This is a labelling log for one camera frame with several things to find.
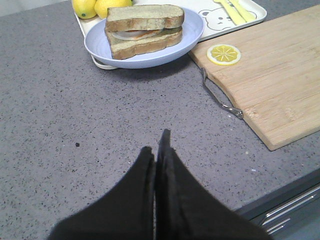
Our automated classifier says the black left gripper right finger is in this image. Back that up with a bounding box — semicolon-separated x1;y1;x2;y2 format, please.
155;129;272;240

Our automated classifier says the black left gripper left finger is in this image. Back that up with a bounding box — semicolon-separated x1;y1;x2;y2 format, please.
48;146;156;240

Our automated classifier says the blue round plate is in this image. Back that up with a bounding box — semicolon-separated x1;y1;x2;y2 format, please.
84;8;205;69

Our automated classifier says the bread slice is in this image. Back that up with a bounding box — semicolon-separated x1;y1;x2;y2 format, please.
105;26;183;60
105;4;185;32

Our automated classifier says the white bear tray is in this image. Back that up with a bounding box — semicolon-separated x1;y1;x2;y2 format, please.
77;0;267;70

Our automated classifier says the lemon slice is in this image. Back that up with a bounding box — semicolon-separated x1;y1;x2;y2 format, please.
206;44;242;66

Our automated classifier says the wooden cutting board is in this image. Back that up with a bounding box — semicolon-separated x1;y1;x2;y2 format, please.
189;5;320;150

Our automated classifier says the fried egg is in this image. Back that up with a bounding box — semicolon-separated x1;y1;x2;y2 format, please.
111;29;163;41

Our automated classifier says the yellow plastic fork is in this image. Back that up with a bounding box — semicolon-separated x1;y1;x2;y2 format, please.
213;0;246;25

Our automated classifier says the yellow plastic knife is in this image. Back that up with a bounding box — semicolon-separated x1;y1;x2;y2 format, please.
229;0;256;23

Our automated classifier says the yellow lemon front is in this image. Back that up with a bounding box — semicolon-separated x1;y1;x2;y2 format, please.
94;0;133;19

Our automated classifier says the yellow lemon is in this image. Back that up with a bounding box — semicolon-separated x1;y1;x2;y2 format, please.
71;0;97;20
94;0;133;19

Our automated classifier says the yellow lemon left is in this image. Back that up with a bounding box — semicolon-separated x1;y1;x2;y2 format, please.
71;0;97;20

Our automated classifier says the metal drawer handle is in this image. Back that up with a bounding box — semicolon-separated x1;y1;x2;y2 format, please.
259;185;320;235

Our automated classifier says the metal cutting board handle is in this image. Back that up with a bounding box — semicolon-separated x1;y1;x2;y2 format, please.
200;67;244;120

